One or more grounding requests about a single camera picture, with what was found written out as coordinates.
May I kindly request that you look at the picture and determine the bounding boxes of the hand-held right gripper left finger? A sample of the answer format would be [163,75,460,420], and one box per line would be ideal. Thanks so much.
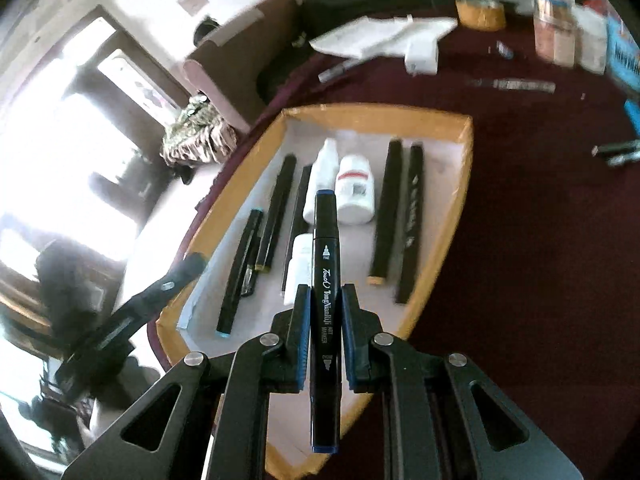
[60,284,313,480]

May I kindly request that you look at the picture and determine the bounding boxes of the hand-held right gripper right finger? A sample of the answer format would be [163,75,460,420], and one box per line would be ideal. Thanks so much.
[340,284,586,480]

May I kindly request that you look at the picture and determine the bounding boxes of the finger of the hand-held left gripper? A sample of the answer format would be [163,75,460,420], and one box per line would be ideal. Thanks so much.
[107,251,208,321]

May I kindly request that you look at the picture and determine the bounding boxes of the black marker blue cap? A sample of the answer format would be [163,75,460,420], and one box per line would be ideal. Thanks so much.
[309,189,342,453]

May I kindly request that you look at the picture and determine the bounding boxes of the small white bottle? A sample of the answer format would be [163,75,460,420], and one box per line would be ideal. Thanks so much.
[283,233,315,306]

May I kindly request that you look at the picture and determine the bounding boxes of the black marker teal cap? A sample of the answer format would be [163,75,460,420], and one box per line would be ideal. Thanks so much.
[216,208,264,337]

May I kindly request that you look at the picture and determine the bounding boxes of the thin black pen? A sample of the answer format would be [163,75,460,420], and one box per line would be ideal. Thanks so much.
[281,164,313,293]

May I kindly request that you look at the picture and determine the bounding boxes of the black marker olive cap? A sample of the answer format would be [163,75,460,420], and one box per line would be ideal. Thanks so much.
[255,154,297,273]

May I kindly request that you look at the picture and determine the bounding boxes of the white bottle red label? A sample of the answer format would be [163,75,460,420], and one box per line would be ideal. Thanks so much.
[334,155,376,225]

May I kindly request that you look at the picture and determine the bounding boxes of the white spray bottle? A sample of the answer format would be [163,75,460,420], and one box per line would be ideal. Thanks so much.
[302,139,341,226]

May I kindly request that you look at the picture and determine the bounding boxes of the yellow-rimmed white tray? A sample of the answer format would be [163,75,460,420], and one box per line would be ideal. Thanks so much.
[155,104,475,478]

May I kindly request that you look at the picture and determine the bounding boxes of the black marker tan cap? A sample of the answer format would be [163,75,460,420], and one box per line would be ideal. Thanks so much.
[367,139,403,286]

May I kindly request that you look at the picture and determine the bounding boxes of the camouflage cloth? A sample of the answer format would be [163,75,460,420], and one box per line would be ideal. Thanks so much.
[160,95,238,166]

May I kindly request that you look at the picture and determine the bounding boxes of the brown cardboard box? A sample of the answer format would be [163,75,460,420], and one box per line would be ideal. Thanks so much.
[182,0,306,136]

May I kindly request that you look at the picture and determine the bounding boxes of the silver pen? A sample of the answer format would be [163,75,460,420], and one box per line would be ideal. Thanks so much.
[318,57,361,83]

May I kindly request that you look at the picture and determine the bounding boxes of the white tissue pack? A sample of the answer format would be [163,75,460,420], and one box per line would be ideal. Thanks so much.
[404,35,441,77]

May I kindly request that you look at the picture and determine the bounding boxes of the dark slim pen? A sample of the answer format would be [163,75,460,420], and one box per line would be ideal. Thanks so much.
[467,77,557,93]

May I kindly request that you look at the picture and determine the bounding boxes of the white folded papers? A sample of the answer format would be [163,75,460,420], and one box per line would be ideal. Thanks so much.
[309,15,458,58]

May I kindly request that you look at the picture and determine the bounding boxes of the yellow tape roll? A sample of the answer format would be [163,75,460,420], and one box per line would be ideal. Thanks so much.
[456,0,507,30]

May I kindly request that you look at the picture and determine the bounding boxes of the copper tin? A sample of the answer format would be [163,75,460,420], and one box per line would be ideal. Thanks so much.
[534,10,576,66]

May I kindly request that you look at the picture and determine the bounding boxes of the white jar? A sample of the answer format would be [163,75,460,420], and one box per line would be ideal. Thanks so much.
[575,2,608,73]

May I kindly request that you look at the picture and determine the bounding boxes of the blue label plastic jar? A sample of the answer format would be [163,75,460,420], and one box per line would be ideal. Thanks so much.
[605,10,640,91]

